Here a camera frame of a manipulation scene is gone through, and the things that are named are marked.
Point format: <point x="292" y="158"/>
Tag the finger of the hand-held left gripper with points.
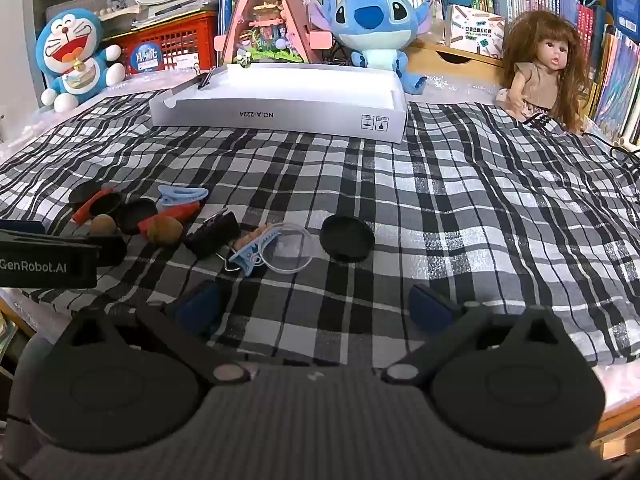
<point x="20" y="226"/>
<point x="110" y="250"/>

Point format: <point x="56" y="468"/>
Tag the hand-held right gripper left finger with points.
<point x="200" y="310"/>

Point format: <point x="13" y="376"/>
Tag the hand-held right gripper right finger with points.
<point x="430" y="305"/>

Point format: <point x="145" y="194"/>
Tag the brown round nut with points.
<point x="102" y="225"/>
<point x="165" y="230"/>

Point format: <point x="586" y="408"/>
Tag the black round lid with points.
<point x="136" y="215"/>
<point x="80" y="192"/>
<point x="347" y="237"/>
<point x="107" y="204"/>

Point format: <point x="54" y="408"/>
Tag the red crayon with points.
<point x="82" y="212"/>
<point x="185" y="211"/>

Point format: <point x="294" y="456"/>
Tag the blue clothespin with bears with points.
<point x="250" y="255"/>

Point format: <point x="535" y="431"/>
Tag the large black binder clip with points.
<point x="212" y="235"/>

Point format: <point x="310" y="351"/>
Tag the light blue hair clip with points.
<point x="182" y="195"/>

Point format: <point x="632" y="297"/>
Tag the clear plastic lid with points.
<point x="292" y="250"/>

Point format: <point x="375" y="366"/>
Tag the white cardboard box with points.
<point x="300" y="115"/>

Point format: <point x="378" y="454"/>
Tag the black white plaid blanket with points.
<point x="450" y="185"/>

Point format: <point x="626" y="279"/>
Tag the blue white cat plush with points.
<point x="75" y="60"/>

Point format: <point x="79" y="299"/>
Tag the red plastic crate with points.
<point x="180" y="45"/>

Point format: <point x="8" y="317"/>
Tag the wooden drawer box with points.
<point x="450" y="55"/>

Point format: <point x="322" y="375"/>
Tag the long-haired baby doll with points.
<point x="545" y="65"/>

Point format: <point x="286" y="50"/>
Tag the pink triangular miniature house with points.
<point x="267" y="20"/>

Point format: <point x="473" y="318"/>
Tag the white printed carton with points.
<point x="475" y="27"/>

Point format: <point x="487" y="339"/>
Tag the colourful picture books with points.
<point x="617" y="85"/>

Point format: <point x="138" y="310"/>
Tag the blue alien plush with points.
<point x="375" y="20"/>

